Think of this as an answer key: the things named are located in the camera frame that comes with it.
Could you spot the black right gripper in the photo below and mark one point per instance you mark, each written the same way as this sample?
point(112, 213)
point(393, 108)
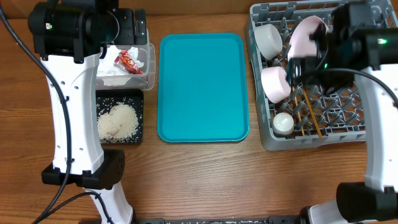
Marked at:
point(308, 66)

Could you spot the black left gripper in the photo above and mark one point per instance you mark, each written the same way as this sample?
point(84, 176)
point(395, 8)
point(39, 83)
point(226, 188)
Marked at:
point(128, 36)

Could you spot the white plate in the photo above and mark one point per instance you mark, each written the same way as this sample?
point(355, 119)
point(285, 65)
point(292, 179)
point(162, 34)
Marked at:
point(300, 43)

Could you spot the pinkish small bowl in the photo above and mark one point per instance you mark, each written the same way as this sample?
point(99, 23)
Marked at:
point(274, 83)

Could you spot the red foil wrapper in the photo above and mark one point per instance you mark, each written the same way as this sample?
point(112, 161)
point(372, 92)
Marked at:
point(125, 62)

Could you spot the grey-white bowl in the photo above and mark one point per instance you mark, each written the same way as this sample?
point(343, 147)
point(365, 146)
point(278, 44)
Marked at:
point(268, 41)

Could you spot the white napkin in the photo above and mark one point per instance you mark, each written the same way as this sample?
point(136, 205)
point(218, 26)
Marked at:
point(112, 75)

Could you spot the white paper cup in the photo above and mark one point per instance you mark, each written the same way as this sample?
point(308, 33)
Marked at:
point(282, 124)

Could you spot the wooden chopstick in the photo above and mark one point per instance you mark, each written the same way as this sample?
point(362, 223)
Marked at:
point(298, 112)
point(312, 113)

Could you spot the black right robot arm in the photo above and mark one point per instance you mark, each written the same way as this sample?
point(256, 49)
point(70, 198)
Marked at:
point(358, 53)

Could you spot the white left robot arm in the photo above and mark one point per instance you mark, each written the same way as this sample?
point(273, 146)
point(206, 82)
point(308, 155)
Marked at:
point(70, 38)

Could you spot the grey dishwasher rack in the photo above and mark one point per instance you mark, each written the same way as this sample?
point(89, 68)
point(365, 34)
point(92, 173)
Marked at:
point(339, 115)

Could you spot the clear plastic bin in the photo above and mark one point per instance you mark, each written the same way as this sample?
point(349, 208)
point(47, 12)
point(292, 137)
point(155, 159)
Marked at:
point(143, 81)

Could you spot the black plastic tray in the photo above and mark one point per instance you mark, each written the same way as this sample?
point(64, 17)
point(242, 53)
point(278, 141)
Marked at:
point(106, 99)

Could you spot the teal plastic tray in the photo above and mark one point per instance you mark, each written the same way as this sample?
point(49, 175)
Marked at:
point(202, 91)

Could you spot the white rice pile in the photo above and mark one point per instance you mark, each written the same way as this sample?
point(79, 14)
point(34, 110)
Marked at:
point(119, 124)

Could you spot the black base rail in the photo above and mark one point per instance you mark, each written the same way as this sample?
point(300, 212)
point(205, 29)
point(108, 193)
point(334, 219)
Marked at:
point(290, 219)

